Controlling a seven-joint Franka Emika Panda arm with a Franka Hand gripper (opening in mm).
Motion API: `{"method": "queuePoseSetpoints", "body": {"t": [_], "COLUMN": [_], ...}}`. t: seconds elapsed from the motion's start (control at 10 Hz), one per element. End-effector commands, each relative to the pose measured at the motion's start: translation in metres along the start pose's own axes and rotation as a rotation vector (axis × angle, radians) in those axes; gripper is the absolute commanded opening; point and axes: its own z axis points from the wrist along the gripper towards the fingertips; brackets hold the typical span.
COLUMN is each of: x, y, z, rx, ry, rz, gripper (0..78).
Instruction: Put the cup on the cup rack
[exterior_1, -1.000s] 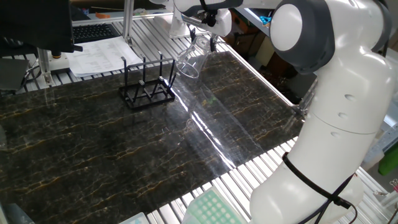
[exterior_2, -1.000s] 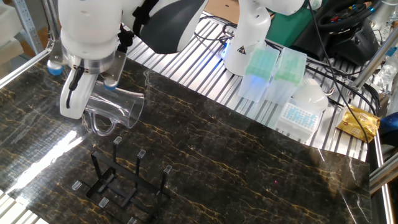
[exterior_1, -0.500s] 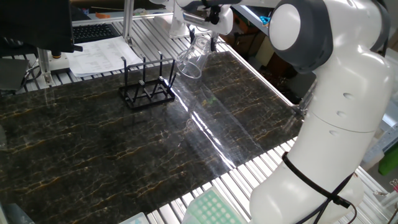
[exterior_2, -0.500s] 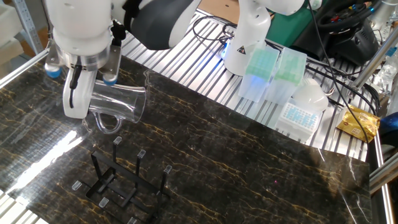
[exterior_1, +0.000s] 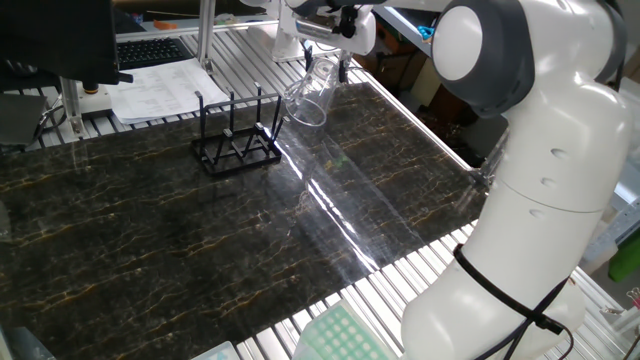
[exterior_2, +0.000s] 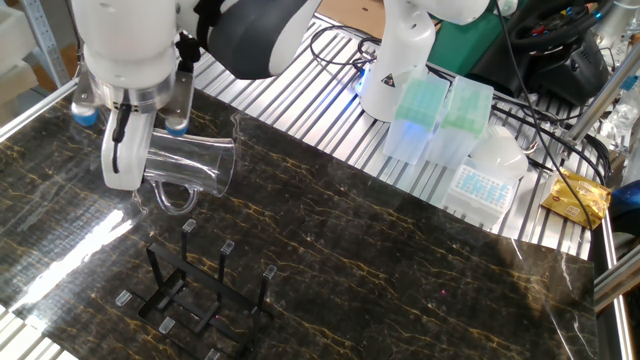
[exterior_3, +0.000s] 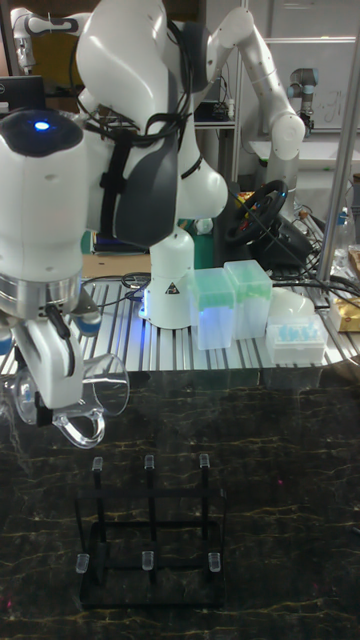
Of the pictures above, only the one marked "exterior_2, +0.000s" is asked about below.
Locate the gold foil snack packet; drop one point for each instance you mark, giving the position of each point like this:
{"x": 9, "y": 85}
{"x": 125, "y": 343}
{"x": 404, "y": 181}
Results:
{"x": 575, "y": 197}

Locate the white translucent plastic container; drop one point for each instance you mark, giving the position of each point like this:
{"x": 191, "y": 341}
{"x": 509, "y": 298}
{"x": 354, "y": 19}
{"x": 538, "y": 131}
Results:
{"x": 477, "y": 192}

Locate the white translucent plastic bowl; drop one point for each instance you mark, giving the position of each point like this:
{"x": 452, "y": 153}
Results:
{"x": 500, "y": 152}

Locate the aluminium frame post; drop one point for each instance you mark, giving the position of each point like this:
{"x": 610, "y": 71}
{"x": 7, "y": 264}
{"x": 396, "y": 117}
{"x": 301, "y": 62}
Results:
{"x": 600, "y": 95}

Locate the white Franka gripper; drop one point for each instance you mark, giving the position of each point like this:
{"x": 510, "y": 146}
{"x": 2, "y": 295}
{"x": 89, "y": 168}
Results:
{"x": 137, "y": 145}

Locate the black steering wheel controller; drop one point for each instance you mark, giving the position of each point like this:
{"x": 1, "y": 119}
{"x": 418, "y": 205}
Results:
{"x": 565, "y": 65}

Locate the silver wrist camera blue caps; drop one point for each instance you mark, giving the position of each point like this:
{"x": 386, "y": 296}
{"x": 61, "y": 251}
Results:
{"x": 180, "y": 100}

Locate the green pipette tip box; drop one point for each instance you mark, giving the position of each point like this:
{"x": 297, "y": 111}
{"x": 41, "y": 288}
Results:
{"x": 467, "y": 107}
{"x": 420, "y": 105}

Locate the brown cardboard sheet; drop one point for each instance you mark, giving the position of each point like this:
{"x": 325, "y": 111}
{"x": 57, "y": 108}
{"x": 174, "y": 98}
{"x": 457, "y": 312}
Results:
{"x": 350, "y": 12}

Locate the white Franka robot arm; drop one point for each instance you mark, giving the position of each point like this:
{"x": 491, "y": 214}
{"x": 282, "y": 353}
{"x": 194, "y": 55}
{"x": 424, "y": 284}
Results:
{"x": 130, "y": 40}

